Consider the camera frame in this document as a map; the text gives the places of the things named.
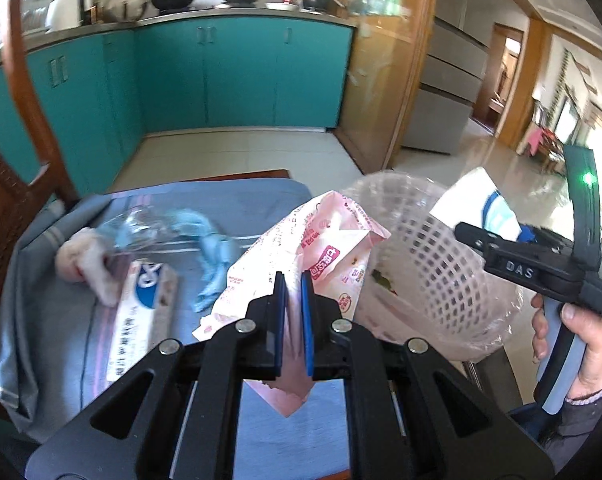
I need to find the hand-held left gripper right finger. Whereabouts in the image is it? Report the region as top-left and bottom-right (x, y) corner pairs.
(301, 270), (554, 480)

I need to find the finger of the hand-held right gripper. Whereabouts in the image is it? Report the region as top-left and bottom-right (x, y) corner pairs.
(453, 221), (520, 262)
(518, 226), (578, 257)

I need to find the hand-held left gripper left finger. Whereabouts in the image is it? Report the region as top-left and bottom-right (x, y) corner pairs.
(26, 271), (288, 480)

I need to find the white and blue packet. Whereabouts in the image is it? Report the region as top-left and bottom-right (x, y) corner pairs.
(429, 166), (522, 243)

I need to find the white mesh wastebasket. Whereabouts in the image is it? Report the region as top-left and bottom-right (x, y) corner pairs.
(338, 169), (526, 362)

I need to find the green wrapper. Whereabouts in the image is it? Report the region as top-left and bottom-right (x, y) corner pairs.
(373, 267), (399, 295)

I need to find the pink printed packet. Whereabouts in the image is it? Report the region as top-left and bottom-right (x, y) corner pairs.
(191, 189), (392, 420)

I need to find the clear blue wrapper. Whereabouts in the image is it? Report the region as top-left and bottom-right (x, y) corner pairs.
(168, 208), (243, 315)

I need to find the white printed carton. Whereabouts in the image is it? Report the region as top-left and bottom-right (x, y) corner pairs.
(104, 259), (181, 386)

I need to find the clear plastic bag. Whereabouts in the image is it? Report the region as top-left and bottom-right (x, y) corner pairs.
(98, 199), (187, 253)

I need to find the tissue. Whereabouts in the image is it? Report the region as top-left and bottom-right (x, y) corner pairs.
(55, 226), (124, 307)

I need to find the person's right forearm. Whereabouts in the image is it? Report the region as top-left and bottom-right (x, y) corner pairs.
(541, 372), (602, 453)

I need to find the person's right hand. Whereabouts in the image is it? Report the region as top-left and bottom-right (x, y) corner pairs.
(531, 291), (602, 404)

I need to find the dark wooden armchair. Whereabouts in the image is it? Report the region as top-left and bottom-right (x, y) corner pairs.
(523, 127), (576, 173)

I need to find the pink hanging cloth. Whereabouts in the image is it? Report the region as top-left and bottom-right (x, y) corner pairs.
(525, 129), (546, 157)

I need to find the green garland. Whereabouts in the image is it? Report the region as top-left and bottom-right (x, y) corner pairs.
(548, 47), (589, 131)

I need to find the silver refrigerator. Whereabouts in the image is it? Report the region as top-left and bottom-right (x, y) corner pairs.
(401, 0), (502, 156)

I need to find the wooden doorway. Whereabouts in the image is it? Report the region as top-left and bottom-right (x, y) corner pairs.
(473, 24), (524, 136)

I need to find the glass sliding door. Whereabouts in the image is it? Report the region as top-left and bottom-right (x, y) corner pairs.
(331, 0), (442, 173)

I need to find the blue-grey striped cloth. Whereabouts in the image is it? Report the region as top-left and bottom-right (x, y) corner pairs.
(0, 177), (352, 480)

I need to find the carved wooden chair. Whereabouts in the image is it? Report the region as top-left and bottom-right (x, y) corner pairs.
(0, 0), (294, 441)

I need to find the steel pan lid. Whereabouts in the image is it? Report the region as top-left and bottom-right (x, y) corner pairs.
(104, 0), (149, 23)

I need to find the white electric kettle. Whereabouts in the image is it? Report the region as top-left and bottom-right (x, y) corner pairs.
(44, 0), (94, 31)

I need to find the white dish rack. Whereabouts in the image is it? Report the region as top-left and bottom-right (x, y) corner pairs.
(18, 0), (52, 31)

